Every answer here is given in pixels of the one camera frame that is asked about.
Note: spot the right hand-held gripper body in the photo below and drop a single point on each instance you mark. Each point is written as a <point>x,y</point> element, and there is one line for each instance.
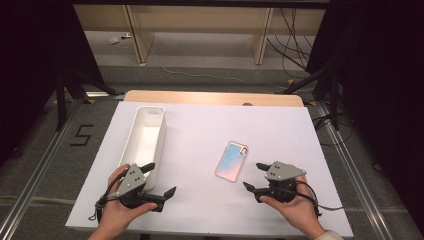
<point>283,171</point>

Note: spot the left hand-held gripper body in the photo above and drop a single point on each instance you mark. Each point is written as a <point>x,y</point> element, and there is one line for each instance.
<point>131,180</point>

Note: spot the white plastic storage box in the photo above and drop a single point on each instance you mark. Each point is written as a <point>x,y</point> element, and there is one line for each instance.
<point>145,140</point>

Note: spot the pastel gradient phone case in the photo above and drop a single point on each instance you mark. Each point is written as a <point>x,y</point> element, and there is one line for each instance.
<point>231,161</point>

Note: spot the person's right hand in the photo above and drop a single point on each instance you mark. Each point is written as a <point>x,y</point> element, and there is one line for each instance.
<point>298,211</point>

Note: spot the white sheet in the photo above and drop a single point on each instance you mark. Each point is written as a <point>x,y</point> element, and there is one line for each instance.
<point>200,133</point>

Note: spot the black tripod stand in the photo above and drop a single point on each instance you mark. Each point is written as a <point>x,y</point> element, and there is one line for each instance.
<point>61,100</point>
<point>333,96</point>

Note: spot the small grey floor box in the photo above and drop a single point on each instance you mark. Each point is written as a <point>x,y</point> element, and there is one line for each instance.
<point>113,40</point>

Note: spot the black curtain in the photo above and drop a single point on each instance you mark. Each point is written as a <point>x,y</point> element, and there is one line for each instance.
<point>383,83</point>
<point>30,66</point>

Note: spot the aluminium floor rail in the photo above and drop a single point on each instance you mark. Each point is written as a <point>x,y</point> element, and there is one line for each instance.
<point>36,180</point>
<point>353,166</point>

